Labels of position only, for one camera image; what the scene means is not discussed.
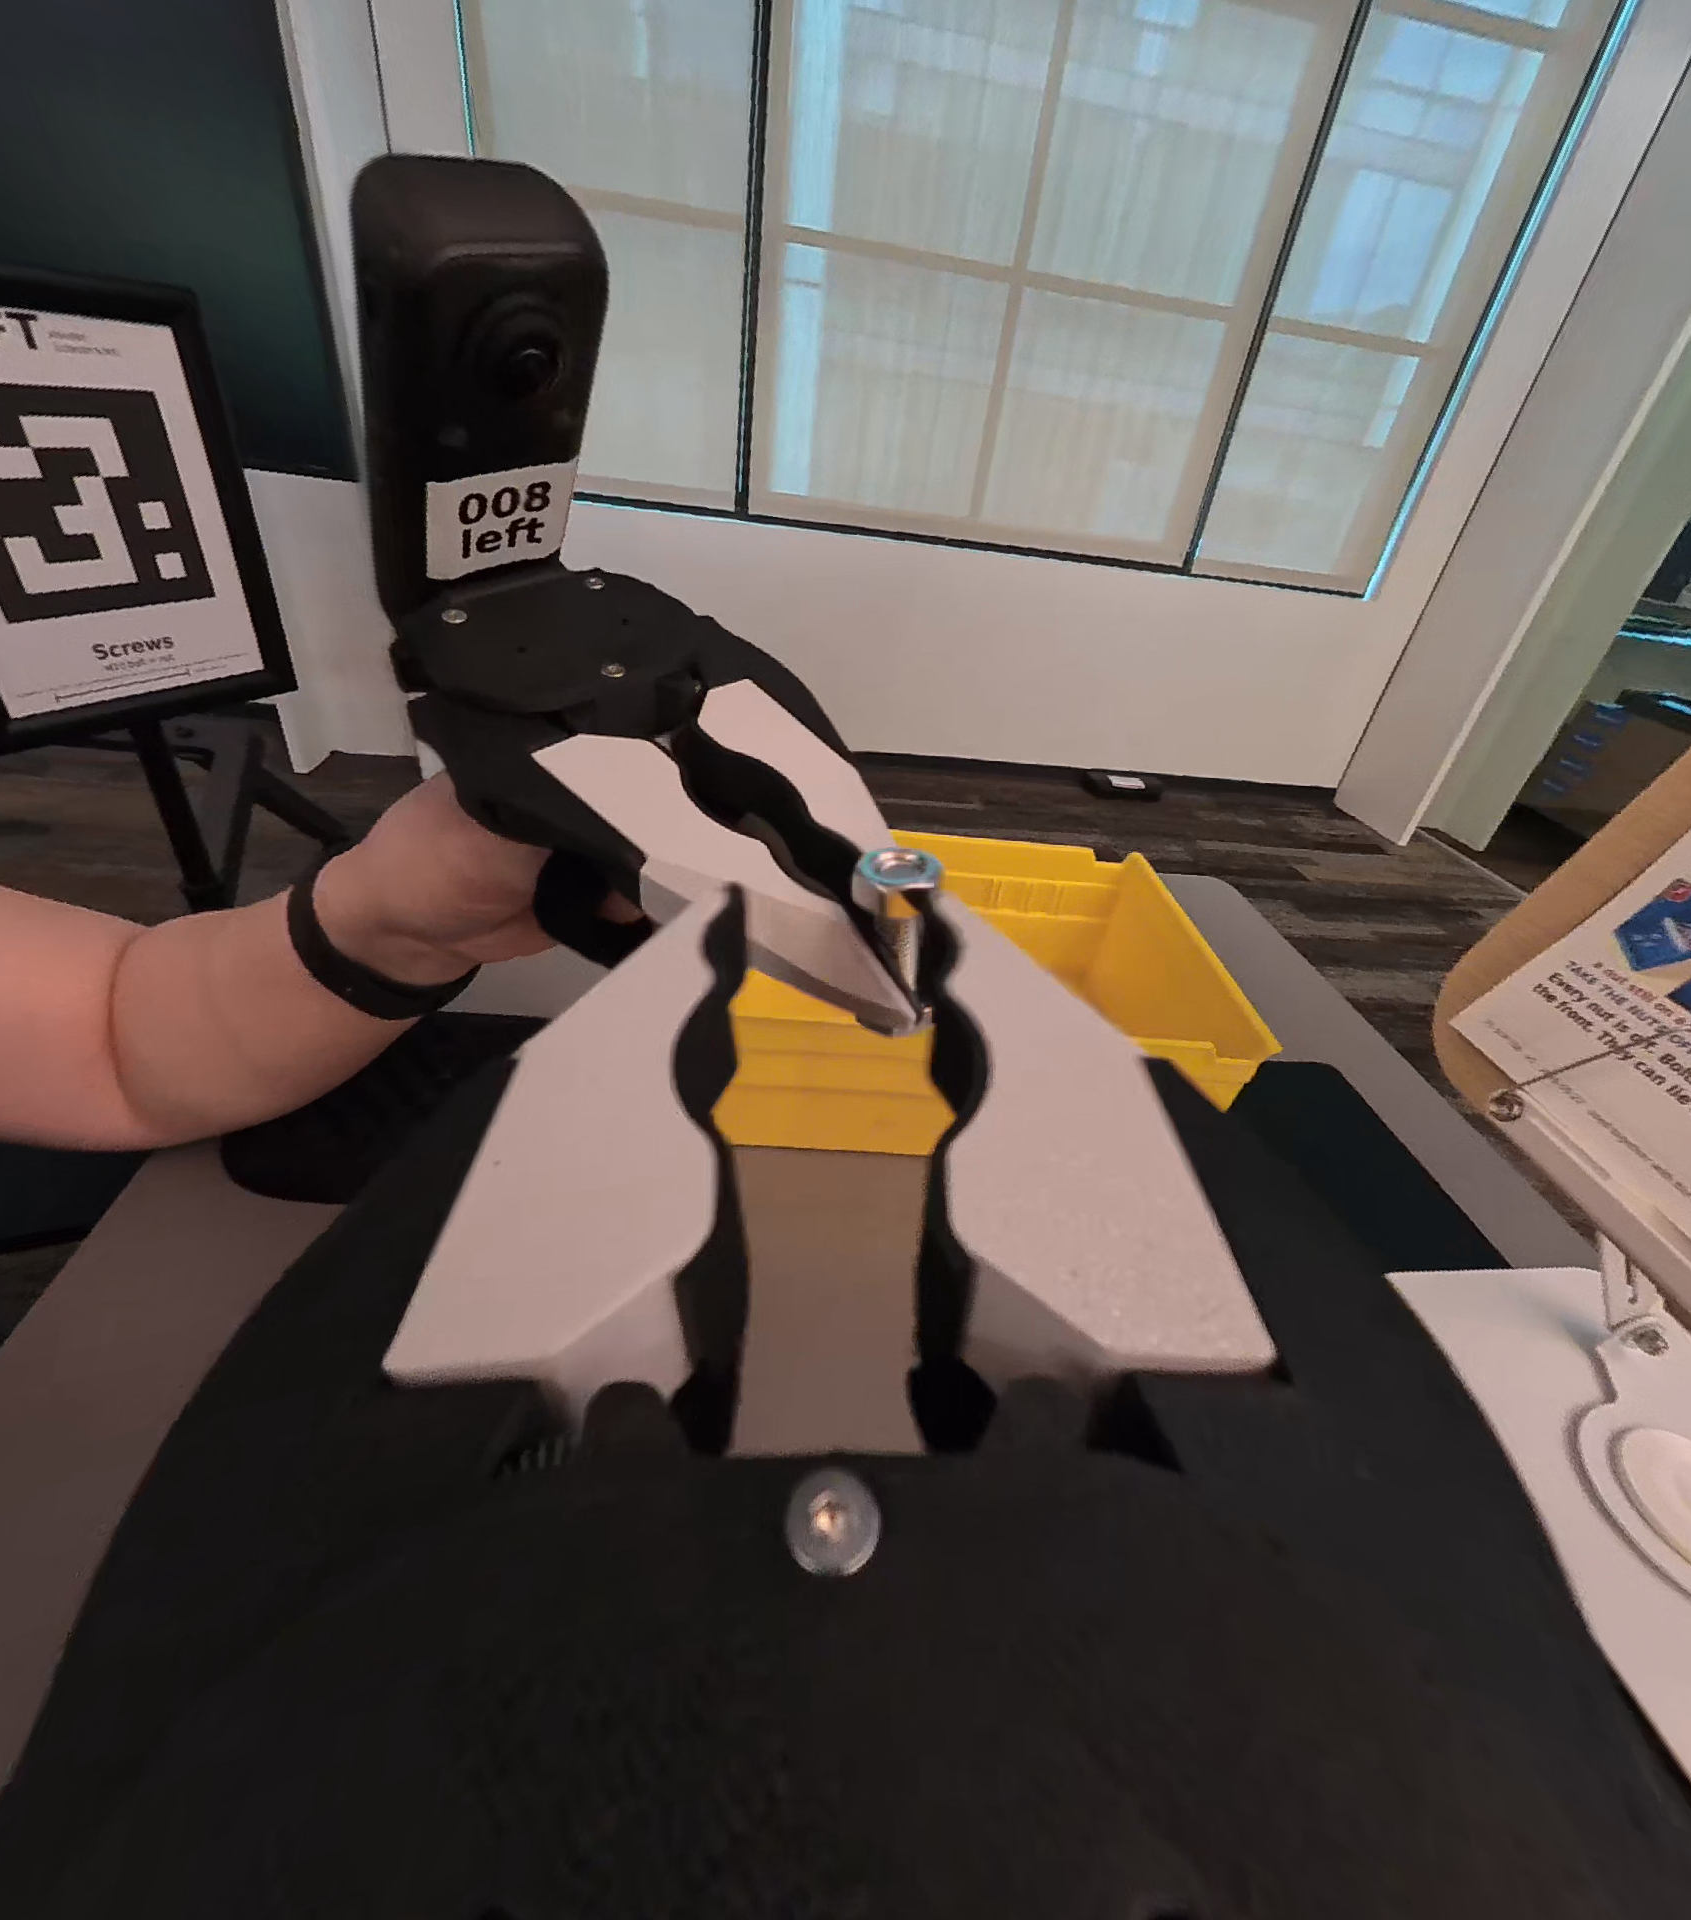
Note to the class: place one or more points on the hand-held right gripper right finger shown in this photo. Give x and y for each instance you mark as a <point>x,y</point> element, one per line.
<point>1101,1199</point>

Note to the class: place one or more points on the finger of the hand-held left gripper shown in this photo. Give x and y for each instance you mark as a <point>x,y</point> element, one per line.
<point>788,762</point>
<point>607,807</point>

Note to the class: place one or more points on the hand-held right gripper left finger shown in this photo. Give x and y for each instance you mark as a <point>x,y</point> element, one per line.
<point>559,1199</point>

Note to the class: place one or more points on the steel hex bolt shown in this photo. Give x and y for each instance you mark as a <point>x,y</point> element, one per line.
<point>905,960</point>

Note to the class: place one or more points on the yellow plastic bin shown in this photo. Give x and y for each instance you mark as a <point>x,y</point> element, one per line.
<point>1174,974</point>

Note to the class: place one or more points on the person's left forearm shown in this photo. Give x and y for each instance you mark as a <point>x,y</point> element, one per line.
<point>110,1006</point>

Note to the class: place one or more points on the person's left hand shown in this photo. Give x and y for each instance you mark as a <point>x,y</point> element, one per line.
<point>424,885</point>

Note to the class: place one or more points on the small black floor device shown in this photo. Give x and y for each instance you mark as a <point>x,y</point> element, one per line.
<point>1123,781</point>

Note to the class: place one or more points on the black framed marker sign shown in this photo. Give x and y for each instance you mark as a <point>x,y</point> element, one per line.
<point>82,494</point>

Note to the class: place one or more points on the frosted glass window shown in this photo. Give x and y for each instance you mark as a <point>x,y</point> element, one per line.
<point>1008,225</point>

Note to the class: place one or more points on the large black wall screen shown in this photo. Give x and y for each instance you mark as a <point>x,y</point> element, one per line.
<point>82,134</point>

